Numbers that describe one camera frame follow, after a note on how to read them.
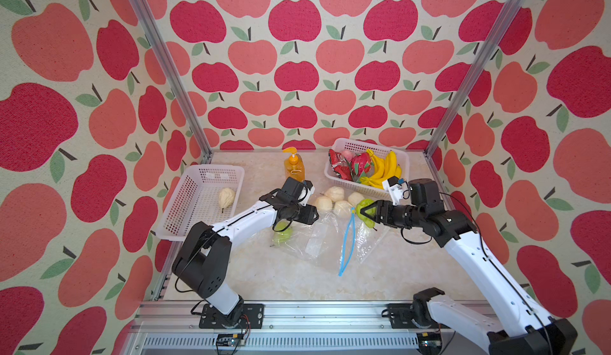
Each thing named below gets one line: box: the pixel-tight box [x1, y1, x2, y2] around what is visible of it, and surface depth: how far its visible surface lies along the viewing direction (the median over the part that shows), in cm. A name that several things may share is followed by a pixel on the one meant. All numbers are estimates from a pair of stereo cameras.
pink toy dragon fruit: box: [350, 152, 375, 184], surface depth 107 cm
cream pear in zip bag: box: [316, 195, 333, 212], surface depth 97 cm
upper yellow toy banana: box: [381, 150, 397, 180], surface depth 106 cm
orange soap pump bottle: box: [283, 146, 307, 183], surface depth 95 cm
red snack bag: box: [327, 148, 354, 182], surface depth 102 cm
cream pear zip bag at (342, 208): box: [333, 200, 352, 218], surface depth 97 cm
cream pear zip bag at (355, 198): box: [347, 191, 366, 207], surface depth 100 cm
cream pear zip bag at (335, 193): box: [319, 186, 346, 203], surface depth 100 cm
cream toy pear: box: [218, 187, 236, 210], surface depth 98 cm
